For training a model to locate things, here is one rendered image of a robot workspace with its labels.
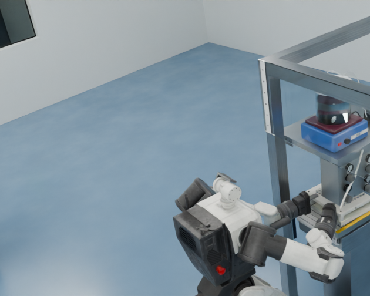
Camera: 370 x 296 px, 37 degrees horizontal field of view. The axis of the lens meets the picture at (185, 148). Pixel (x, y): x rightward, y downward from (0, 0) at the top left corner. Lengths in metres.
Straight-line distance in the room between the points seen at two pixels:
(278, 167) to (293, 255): 0.60
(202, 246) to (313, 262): 0.41
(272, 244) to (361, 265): 0.92
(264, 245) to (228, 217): 0.20
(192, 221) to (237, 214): 0.18
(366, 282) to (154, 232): 1.90
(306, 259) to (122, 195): 3.01
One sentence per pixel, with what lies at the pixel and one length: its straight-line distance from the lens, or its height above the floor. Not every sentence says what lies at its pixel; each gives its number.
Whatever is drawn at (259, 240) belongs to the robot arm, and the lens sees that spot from 2.05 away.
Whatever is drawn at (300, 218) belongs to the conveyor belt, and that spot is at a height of 0.93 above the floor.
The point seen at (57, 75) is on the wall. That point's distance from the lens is 7.20.
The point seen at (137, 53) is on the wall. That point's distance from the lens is 7.70.
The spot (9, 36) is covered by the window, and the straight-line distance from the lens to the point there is 7.00.
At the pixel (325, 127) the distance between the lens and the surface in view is 2.17.
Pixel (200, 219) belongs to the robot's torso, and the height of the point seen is 1.29.
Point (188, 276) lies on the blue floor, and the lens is 3.89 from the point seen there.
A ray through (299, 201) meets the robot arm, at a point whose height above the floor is 1.08.
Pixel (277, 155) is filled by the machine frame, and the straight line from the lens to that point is 2.51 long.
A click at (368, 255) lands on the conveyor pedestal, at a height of 0.68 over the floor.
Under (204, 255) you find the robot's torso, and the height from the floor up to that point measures 1.20.
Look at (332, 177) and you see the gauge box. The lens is 2.37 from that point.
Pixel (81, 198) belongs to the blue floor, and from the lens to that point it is 5.01.
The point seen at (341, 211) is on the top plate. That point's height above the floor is 1.05.
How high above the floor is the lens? 2.56
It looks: 28 degrees down
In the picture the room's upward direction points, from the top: 10 degrees counter-clockwise
